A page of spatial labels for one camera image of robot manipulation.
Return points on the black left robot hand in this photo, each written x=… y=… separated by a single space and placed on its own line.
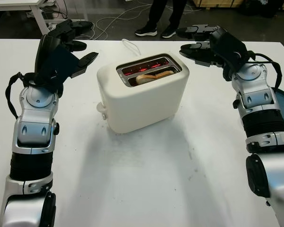
x=47 y=56

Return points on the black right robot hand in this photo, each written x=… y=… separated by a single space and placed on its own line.
x=227 y=47

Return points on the browned toast slice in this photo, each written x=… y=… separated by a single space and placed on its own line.
x=151 y=76

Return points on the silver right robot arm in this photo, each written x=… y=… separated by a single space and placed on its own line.
x=258 y=94

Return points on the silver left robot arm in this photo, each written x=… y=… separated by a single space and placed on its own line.
x=33 y=123

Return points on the person in black trousers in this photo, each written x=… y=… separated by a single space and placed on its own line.
x=156 y=14

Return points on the white two-slot toaster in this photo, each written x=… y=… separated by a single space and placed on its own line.
x=144 y=104

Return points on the black equipment pile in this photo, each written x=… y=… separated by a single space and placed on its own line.
x=269 y=9

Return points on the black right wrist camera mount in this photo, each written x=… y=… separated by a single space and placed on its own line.
x=228 y=73

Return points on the white desk frame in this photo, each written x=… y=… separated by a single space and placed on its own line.
x=39 y=14

